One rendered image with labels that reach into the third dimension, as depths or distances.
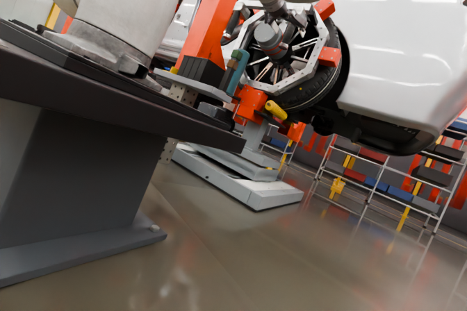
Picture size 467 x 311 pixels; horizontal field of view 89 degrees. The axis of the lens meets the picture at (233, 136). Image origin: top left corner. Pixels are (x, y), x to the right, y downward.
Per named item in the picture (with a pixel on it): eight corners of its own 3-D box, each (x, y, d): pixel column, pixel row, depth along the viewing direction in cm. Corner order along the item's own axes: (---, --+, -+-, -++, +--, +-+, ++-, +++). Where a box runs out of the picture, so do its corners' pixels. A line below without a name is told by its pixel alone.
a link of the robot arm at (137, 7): (96, 23, 38) (153, -104, 37) (53, 10, 48) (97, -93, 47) (167, 67, 52) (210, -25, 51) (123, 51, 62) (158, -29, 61)
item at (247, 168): (274, 182, 161) (280, 169, 161) (252, 182, 130) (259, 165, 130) (219, 154, 187) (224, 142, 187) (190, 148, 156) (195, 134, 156)
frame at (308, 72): (301, 104, 129) (342, 10, 127) (299, 101, 123) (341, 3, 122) (225, 81, 157) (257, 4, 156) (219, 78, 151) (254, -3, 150)
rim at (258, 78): (344, 74, 146) (306, 19, 164) (340, 57, 126) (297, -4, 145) (273, 116, 163) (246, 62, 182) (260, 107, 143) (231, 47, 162)
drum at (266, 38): (283, 63, 139) (293, 40, 139) (271, 44, 121) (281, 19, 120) (263, 58, 146) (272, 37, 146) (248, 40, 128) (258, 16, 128)
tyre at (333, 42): (363, 77, 140) (310, 4, 165) (363, 59, 120) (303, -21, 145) (268, 131, 163) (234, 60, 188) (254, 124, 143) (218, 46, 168)
